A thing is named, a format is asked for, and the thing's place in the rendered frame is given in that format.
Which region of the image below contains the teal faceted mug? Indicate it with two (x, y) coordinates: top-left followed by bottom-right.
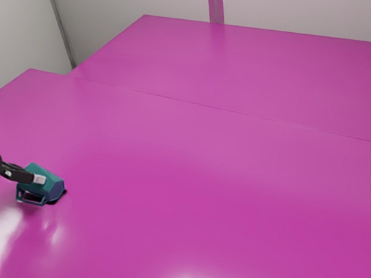
(14, 161), (68, 209)

